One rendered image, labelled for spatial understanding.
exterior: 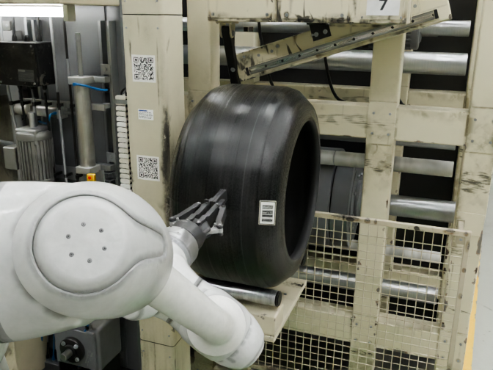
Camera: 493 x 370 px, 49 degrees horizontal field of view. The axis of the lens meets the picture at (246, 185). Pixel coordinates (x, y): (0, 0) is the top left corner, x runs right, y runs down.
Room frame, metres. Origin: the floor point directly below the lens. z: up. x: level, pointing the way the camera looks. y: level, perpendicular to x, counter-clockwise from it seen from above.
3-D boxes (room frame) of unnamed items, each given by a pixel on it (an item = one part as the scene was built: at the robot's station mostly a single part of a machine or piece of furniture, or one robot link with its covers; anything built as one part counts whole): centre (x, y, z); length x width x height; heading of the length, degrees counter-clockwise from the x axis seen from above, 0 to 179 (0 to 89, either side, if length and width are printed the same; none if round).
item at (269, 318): (1.41, 0.07, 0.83); 0.36 x 0.09 x 0.06; 70
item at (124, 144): (1.61, 0.36, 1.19); 0.05 x 0.04 x 0.48; 160
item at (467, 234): (1.77, -0.30, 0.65); 0.90 x 0.02 x 0.70; 70
